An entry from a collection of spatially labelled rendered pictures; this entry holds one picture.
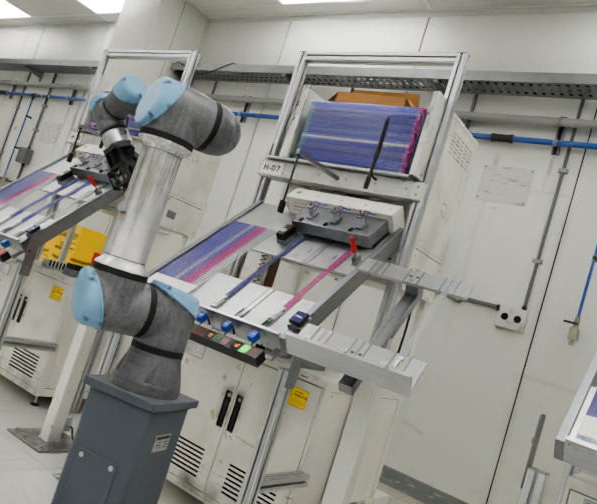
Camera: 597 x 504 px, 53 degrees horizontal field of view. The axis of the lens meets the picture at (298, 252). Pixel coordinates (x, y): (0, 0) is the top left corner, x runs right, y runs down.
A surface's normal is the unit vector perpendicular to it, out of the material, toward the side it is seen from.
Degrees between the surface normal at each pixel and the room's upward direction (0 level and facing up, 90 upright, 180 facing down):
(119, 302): 91
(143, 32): 90
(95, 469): 90
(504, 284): 90
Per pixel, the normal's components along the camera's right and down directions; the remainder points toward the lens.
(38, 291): -0.54, -0.24
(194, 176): 0.79, 0.20
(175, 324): 0.58, 0.11
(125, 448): -0.33, -0.18
